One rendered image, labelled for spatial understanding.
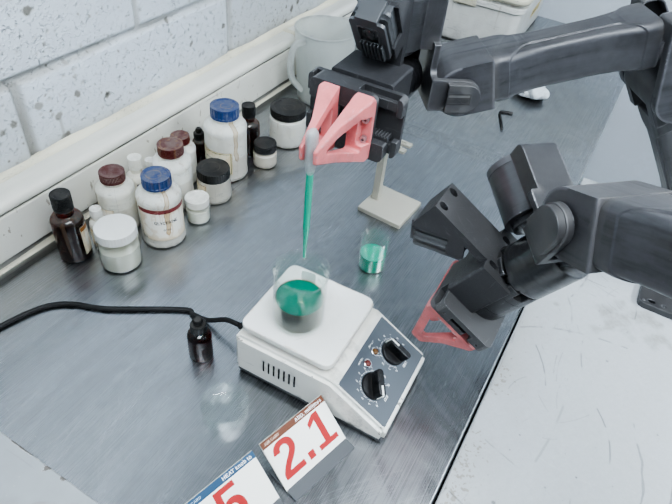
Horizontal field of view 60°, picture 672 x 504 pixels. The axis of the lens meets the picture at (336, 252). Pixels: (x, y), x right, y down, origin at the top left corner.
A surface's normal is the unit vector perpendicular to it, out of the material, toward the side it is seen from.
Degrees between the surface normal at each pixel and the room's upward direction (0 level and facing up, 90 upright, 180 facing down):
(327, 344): 0
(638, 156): 90
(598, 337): 0
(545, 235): 90
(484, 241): 31
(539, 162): 22
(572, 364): 0
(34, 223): 90
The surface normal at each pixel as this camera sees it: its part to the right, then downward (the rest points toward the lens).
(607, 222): -0.97, 0.05
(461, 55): -0.18, -0.70
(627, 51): -0.10, 0.67
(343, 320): 0.09, -0.73
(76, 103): 0.86, 0.40
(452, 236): -0.50, 0.57
